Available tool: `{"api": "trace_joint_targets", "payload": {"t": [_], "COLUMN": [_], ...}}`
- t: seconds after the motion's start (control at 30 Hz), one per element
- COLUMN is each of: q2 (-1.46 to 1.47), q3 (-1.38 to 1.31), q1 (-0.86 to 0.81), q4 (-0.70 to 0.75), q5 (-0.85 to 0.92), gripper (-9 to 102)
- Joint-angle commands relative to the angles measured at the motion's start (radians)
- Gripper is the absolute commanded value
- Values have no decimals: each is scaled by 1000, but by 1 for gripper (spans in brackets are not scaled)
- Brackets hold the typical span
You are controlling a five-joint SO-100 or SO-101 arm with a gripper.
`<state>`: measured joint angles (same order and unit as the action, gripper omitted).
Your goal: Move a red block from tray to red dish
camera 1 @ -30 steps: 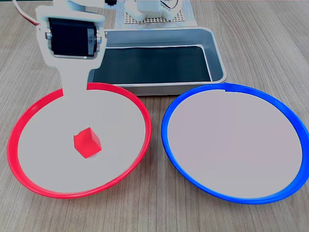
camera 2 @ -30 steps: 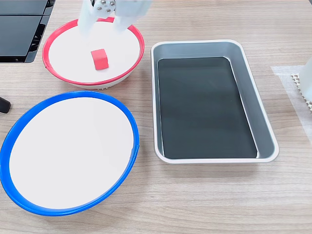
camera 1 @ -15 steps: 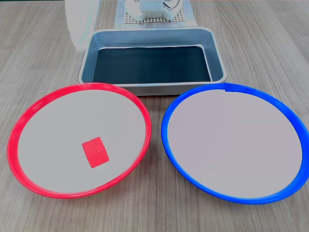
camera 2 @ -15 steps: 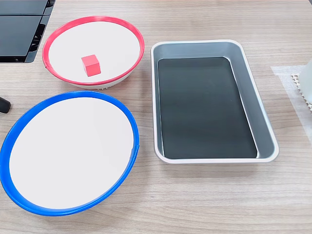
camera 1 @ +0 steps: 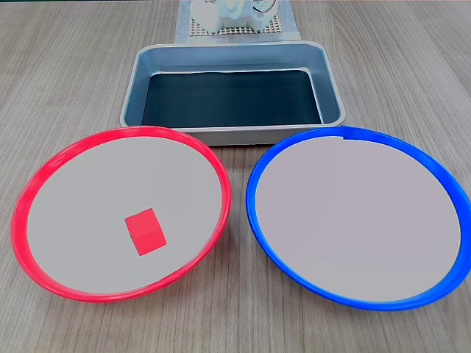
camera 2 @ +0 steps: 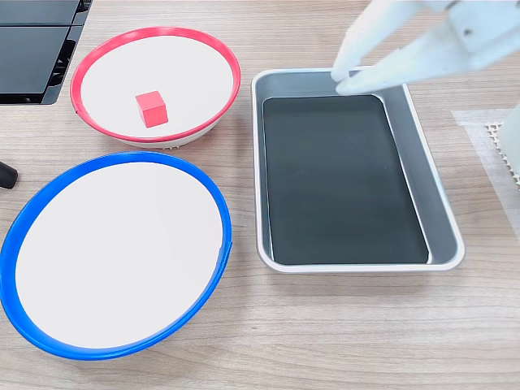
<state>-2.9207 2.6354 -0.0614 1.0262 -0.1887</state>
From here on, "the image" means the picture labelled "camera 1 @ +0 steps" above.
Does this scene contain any dark tray liner mat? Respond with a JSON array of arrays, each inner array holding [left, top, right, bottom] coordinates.
[[141, 69, 324, 128]]

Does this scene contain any blue rimmed round dish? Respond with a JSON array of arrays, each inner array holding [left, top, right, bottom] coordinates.
[[245, 125, 471, 312]]

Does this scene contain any red cube block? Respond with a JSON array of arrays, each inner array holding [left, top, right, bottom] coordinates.
[[124, 207, 168, 257]]

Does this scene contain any beige mesh anti-slip mat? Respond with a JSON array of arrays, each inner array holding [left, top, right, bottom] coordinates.
[[188, 13, 285, 38]]

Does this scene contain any red rimmed round dish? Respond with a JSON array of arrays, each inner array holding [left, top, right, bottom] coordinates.
[[10, 125, 233, 304]]

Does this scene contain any silver metal tray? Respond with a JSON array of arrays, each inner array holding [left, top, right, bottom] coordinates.
[[119, 40, 347, 147]]

